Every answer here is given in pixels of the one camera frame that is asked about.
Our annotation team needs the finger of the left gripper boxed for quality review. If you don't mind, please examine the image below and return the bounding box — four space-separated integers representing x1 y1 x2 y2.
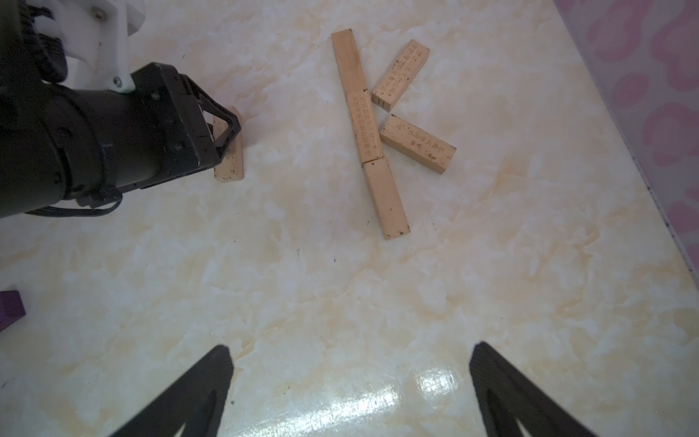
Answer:
182 75 241 164

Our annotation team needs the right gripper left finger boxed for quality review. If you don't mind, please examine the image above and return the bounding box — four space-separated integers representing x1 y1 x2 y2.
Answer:
114 345 234 436

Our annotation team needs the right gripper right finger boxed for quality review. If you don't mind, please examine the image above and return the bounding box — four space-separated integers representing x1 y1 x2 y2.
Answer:
469 342 593 436

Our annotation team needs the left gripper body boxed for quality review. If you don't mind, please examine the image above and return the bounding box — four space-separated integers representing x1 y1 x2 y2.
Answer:
98 63 218 191

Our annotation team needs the wooden block top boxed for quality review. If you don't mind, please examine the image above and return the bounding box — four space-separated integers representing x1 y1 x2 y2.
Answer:
213 106 245 183

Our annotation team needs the wooden block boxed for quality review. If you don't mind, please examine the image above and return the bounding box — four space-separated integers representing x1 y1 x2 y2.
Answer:
213 106 245 183
331 29 384 165
362 158 411 240
371 39 431 112
380 115 456 175

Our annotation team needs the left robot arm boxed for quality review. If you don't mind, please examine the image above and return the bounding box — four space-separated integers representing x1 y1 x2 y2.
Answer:
1 1 241 218

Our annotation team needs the purple block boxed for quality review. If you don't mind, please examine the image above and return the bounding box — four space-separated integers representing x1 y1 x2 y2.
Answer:
0 291 27 331

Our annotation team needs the wooden block beside orange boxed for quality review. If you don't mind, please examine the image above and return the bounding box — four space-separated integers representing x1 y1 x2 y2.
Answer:
380 115 456 175

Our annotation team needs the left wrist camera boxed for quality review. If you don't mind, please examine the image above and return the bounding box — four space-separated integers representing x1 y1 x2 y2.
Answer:
28 0 146 94

